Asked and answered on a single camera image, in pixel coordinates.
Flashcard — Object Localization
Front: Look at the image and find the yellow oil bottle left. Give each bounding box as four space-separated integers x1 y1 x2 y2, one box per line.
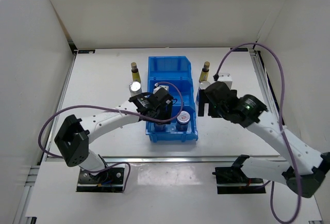
131 62 141 83

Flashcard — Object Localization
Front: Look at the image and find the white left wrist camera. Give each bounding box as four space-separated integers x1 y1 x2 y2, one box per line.
153 84 169 94

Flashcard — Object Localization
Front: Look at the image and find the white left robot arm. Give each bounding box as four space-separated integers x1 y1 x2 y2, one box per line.
55 85 198 183

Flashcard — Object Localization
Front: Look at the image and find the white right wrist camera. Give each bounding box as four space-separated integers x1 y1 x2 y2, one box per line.
216 72 233 89

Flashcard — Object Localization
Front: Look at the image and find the yellow oil bottle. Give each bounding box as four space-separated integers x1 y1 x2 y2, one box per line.
131 62 141 83
199 61 210 83

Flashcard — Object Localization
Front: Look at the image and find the white-lid spice jar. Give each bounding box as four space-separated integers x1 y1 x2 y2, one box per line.
154 123 168 132
176 110 191 132

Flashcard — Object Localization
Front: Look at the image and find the left side aluminium rail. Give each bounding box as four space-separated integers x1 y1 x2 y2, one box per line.
21 48 73 179

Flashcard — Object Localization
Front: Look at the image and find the silver-lid shaker blue label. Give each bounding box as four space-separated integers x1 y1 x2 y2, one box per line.
195 81 210 105

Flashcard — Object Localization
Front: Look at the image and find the blue bin near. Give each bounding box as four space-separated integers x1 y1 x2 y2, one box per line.
145 105 198 142

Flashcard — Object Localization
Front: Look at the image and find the silver-lid shaker left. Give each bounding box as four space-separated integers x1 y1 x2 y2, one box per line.
128 81 142 97

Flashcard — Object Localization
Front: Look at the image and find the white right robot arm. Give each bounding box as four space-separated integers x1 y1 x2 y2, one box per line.
204 82 329 198

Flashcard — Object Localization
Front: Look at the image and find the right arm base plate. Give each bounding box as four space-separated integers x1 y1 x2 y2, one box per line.
212 167 266 195

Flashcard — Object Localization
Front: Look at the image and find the aluminium table edge rail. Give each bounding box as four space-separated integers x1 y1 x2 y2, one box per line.
42 156 285 163

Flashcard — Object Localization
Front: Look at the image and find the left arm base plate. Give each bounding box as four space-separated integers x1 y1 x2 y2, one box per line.
76 163 130 193

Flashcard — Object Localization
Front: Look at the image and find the yellow oil bottle right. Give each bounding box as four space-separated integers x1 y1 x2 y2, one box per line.
199 61 210 83

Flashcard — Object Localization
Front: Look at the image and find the right side aluminium rail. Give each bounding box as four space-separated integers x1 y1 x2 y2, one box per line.
249 50 294 163

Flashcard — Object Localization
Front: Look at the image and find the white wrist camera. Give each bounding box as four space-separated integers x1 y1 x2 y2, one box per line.
216 72 233 89
153 84 169 94

